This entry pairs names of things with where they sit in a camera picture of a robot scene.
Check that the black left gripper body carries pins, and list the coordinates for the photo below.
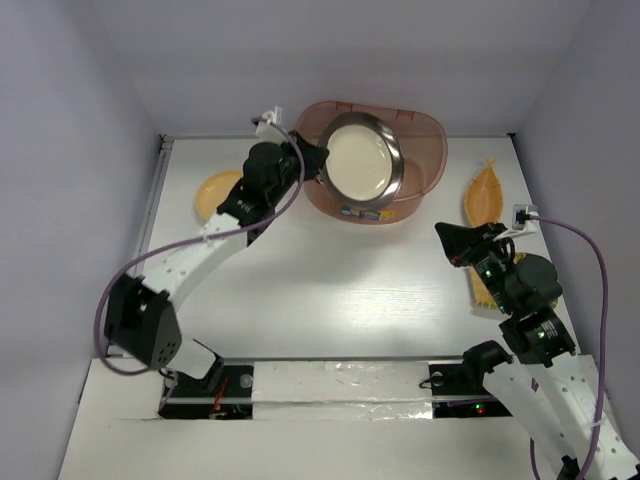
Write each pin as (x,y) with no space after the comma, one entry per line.
(290,162)

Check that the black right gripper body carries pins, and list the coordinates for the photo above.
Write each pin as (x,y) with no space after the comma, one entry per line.
(491,262)

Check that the dark rimmed beige plate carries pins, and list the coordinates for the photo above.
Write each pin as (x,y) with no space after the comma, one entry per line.
(365,165)

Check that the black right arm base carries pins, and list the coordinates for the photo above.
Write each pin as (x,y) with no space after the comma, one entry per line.
(457,388)

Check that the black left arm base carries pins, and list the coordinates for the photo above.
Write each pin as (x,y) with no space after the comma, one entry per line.
(183,398)

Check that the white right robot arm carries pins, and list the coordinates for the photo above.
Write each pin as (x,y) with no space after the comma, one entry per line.
(536,373)

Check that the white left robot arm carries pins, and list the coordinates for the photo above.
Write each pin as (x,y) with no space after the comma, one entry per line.
(141,315)

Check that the translucent brown plastic bin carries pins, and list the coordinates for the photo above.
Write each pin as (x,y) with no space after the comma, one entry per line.
(423,144)

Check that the rectangular woven bamboo tray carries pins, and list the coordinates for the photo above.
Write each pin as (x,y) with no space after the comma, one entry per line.
(482,297)

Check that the leaf shaped yellow dish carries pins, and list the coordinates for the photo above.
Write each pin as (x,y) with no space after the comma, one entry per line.
(483,200)

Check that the round yellow plastic plate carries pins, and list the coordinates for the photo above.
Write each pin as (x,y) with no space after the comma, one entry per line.
(214,191)

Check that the white foam board front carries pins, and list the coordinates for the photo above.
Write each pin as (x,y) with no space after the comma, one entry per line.
(118,435)

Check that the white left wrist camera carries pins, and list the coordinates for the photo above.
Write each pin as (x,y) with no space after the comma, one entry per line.
(267,126)

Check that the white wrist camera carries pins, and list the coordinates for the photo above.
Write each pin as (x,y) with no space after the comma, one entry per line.
(524,222)
(267,126)

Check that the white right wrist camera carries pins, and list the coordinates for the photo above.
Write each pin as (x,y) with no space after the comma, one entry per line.
(524,222)

